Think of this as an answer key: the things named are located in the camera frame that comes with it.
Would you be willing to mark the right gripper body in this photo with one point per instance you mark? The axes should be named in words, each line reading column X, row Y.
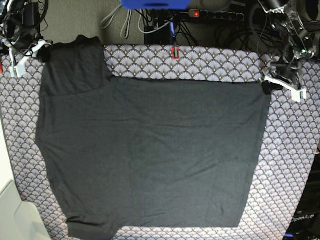
column 18, row 69

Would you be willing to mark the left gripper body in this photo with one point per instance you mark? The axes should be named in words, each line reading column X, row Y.
column 284, row 76

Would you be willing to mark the white side cabinet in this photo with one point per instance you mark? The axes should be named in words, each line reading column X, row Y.
column 19, row 220

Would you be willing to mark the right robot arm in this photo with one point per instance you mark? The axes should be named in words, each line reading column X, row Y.
column 21, row 35

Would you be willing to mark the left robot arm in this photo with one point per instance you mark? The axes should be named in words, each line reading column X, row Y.
column 296, row 46

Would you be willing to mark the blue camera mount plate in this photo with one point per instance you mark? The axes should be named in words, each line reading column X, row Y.
column 156, row 4

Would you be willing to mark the black OpenArm box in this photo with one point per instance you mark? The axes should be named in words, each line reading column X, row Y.
column 305, row 224

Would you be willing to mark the red black table clamp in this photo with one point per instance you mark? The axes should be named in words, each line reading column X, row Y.
column 175, row 52

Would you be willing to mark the white power strip red switch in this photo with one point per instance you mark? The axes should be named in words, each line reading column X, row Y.
column 222, row 15

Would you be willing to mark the dark grey T-shirt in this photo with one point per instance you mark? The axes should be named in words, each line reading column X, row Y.
column 145, row 153

